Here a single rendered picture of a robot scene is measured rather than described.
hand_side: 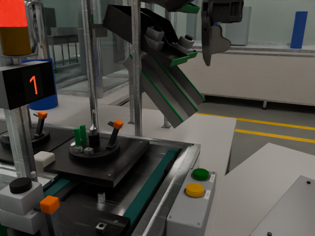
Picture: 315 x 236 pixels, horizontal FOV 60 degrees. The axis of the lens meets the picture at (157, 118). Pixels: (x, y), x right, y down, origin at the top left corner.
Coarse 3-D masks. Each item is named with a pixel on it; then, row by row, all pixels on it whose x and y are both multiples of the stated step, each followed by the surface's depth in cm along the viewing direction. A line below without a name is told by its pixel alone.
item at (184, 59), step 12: (108, 12) 88; (120, 12) 86; (108, 24) 90; (120, 24) 87; (144, 24) 97; (156, 24) 95; (120, 36) 89; (144, 36) 84; (144, 48) 86; (168, 48) 96; (168, 60) 83; (180, 60) 88
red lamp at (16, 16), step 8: (0, 0) 46; (8, 0) 47; (16, 0) 47; (0, 8) 47; (8, 8) 47; (16, 8) 48; (24, 8) 50; (0, 16) 47; (8, 16) 47; (16, 16) 48; (24, 16) 49; (0, 24) 48; (8, 24) 48; (16, 24) 48; (24, 24) 50
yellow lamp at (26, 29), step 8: (0, 32) 48; (8, 32) 48; (16, 32) 49; (24, 32) 50; (0, 40) 49; (8, 40) 49; (16, 40) 49; (24, 40) 50; (8, 48) 49; (16, 48) 49; (24, 48) 50
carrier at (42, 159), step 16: (80, 128) 78; (96, 128) 75; (64, 144) 82; (80, 144) 77; (96, 144) 76; (128, 144) 82; (144, 144) 82; (48, 160) 70; (64, 160) 73; (80, 160) 71; (96, 160) 71; (112, 160) 73; (128, 160) 73; (64, 176) 68; (80, 176) 66; (96, 176) 65; (112, 176) 65
